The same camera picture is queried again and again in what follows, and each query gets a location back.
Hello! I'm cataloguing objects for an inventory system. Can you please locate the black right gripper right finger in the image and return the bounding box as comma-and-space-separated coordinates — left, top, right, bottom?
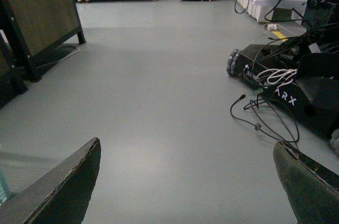
273, 140, 338, 223

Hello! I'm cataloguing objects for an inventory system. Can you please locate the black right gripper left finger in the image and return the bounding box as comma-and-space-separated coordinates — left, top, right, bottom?
1, 138, 101, 223

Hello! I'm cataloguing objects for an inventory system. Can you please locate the grey omni wheel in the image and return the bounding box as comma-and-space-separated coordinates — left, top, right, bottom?
226, 49, 239, 77

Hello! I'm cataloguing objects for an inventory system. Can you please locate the black framed wooden board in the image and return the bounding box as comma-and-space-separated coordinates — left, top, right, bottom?
0, 0, 87, 83

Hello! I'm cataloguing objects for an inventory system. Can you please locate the black cable on floor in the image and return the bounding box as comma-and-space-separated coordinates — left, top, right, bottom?
229, 94, 300, 144

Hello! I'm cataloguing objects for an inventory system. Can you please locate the white coiled cable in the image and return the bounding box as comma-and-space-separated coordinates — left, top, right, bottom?
257, 68, 298, 91

